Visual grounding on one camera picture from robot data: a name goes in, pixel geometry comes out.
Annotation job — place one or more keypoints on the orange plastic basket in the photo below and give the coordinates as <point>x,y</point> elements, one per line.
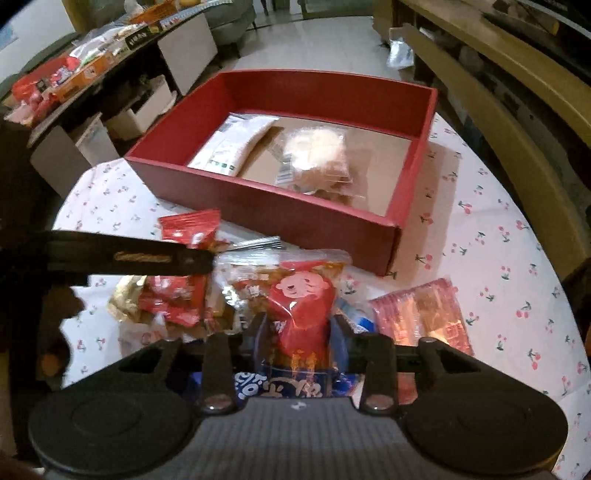
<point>157,13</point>

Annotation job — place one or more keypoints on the clear snack bag red label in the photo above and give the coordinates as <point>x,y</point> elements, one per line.
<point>300,295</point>

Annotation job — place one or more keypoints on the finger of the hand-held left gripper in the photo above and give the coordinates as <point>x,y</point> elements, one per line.
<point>138,257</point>

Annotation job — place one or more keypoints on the orange snack box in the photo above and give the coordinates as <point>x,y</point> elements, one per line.
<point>83,76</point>

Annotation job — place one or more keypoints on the dark blue snack packet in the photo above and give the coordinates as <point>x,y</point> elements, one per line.
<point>249,385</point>

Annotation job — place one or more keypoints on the long black snack box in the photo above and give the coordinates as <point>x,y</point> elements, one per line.
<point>136,40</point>

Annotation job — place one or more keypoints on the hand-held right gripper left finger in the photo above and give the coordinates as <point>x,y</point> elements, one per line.
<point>259,334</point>

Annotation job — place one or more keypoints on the red snack packet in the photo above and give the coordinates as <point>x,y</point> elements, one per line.
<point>171,295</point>
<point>189,228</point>

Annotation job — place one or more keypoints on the clear pastry packet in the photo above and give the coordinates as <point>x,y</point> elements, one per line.
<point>314,157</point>

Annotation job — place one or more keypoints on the cherry print tablecloth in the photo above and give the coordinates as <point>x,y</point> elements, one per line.
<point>485,240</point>

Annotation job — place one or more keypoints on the red cardboard box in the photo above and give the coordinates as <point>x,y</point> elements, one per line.
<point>277,217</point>

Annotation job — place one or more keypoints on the black white coffee table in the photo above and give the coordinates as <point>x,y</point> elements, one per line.
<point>184,50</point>

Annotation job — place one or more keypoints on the wooden television cabinet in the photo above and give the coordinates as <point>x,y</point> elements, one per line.
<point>508,152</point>

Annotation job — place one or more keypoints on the gold wrapped snack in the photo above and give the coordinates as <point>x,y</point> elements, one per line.
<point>127,295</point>

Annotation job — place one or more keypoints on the white lidded storage bin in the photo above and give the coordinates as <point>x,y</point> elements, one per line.
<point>94,143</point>

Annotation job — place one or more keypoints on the grey sofa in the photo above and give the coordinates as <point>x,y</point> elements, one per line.
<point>226,23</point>

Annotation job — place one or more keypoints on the silver snack packet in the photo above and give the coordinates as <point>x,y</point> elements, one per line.
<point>258,243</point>

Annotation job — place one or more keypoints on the white open storage bin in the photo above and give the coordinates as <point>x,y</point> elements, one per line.
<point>147,110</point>

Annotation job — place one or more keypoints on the pink transparent pastry packet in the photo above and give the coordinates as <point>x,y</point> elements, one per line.
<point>415,309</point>

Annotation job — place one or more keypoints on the pile of assorted snack packets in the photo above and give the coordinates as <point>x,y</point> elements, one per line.
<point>101,39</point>

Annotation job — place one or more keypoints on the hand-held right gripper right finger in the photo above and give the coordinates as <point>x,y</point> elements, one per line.
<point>339,339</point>

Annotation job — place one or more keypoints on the clear plastic bag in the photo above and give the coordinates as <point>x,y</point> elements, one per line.
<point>400,50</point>

